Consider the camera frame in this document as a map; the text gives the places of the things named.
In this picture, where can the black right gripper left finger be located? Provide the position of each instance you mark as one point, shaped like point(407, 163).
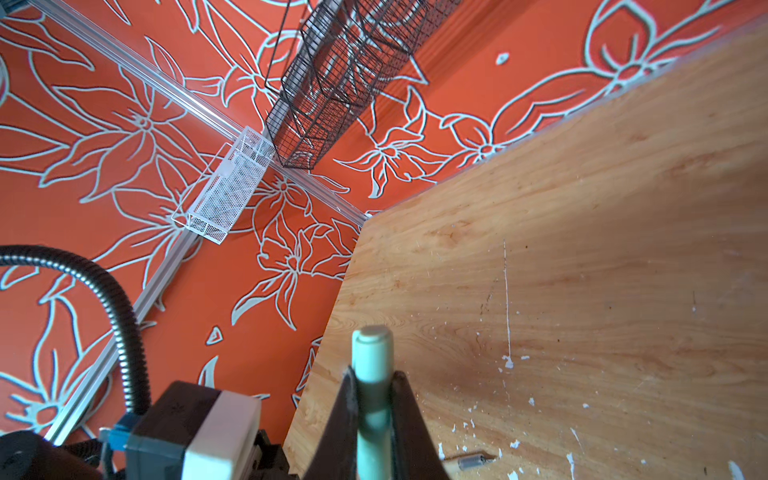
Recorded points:
point(336, 455)

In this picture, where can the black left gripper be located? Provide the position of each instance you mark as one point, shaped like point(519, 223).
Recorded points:
point(270, 461)

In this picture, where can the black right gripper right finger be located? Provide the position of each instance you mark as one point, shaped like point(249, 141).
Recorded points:
point(414, 455)

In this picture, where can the green pen cap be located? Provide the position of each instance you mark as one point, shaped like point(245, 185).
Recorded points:
point(372, 361)

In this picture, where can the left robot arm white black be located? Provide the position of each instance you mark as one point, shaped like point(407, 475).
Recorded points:
point(27, 455)

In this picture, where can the clear mesh bin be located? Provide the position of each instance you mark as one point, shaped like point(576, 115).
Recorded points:
point(211, 205)

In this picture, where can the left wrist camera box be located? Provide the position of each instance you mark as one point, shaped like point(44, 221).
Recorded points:
point(190, 432)

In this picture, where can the black wire basket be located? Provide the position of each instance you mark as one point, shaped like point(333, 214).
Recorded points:
point(349, 52)

